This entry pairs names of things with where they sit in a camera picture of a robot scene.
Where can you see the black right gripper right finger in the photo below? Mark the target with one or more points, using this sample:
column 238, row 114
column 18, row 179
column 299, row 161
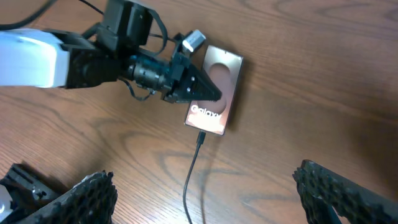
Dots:
column 326, row 196

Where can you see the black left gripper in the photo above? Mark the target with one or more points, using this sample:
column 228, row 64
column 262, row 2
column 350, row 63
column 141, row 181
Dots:
column 177, row 80

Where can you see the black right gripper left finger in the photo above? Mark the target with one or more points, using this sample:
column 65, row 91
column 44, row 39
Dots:
column 91, row 201

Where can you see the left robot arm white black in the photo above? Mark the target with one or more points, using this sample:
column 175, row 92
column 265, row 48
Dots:
column 131, row 44

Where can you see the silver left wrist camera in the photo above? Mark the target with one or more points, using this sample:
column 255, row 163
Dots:
column 193, row 41

